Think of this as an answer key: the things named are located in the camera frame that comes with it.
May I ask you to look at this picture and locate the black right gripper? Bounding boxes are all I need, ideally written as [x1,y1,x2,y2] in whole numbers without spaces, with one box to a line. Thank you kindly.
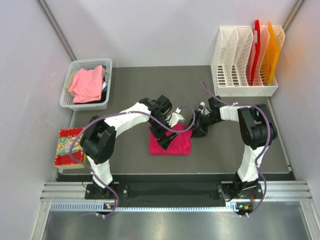
[183,110,221,138]

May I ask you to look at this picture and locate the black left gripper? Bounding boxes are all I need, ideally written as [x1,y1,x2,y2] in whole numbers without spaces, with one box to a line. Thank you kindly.
[148,115,178,151]

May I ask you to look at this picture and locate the magenta t shirt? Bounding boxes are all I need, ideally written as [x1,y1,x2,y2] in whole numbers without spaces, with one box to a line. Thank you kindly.
[148,130,192,156]

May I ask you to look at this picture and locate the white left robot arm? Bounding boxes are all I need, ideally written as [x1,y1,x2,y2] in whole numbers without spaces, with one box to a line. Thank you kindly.
[80,95,185,199]

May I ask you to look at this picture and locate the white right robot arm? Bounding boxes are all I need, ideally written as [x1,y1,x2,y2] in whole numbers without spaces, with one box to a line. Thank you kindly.
[187,96,278,201]

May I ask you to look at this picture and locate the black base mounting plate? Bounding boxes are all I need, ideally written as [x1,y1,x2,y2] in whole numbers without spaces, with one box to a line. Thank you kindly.
[85,173,262,207]

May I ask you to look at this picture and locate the white file organiser rack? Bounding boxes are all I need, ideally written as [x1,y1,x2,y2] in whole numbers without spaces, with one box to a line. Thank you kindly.
[210,26,278,97]

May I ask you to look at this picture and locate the light pink t shirt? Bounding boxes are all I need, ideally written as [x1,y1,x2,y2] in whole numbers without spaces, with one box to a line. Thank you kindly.
[68,65,105,104]

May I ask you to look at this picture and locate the white plastic laundry basket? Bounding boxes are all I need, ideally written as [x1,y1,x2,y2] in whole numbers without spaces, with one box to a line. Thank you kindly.
[60,58,113,111]

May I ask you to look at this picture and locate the red and green book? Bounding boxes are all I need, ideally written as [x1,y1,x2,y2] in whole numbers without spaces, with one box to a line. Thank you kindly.
[54,127,86,170]

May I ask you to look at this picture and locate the beige cloth in basket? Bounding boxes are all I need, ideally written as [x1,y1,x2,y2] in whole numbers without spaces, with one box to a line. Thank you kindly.
[64,70,78,97]

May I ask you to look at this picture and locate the orange plastic folder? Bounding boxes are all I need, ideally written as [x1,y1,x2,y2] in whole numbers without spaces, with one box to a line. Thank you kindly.
[260,21,285,86]

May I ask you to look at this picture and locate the red plastic folder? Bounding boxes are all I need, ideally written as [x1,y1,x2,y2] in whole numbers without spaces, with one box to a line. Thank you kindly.
[247,19,261,86]

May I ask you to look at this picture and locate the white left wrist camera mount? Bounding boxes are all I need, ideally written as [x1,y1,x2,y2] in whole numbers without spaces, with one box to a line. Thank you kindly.
[166,107,185,128]

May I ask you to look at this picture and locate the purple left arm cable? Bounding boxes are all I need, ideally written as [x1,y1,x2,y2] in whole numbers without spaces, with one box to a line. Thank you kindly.
[69,104,196,219]

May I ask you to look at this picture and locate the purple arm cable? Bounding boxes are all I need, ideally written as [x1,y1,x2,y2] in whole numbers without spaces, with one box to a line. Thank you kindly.
[69,104,196,219]
[200,80,273,217]

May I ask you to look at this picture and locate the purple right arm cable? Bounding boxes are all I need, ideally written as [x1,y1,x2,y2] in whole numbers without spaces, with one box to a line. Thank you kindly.
[200,80,273,217]

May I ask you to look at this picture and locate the grey slotted cable duct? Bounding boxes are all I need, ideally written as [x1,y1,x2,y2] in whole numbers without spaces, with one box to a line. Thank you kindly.
[50,202,249,213]

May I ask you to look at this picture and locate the aluminium frame rail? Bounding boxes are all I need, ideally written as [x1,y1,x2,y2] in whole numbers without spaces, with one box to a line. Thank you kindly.
[40,180,313,202]

